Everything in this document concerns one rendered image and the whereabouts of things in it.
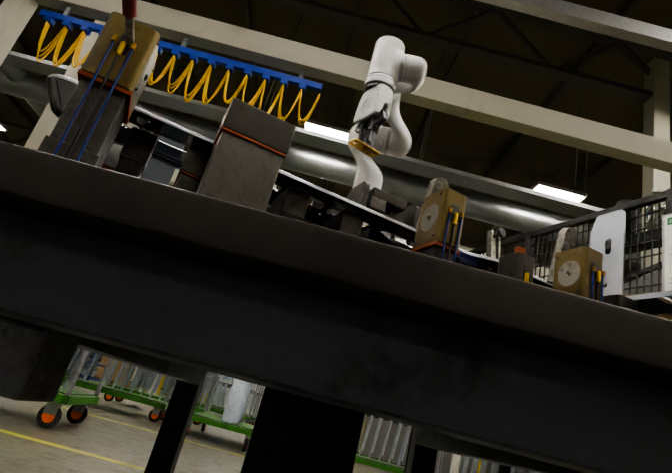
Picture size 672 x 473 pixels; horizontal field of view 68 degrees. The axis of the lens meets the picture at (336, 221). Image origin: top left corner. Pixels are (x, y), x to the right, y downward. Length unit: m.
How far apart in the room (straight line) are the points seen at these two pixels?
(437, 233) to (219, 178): 0.42
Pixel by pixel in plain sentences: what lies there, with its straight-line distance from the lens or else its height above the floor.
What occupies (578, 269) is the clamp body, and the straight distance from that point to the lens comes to 1.19.
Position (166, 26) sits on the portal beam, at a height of 3.30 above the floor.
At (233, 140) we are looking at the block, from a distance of 0.87.
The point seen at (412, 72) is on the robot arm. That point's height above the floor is 1.47.
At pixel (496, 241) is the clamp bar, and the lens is 1.59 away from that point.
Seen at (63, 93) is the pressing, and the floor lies 1.00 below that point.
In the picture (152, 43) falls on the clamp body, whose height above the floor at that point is 1.04.
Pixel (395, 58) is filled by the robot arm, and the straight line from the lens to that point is 1.42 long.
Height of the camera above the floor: 0.56
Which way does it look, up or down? 22 degrees up
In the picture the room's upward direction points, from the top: 15 degrees clockwise
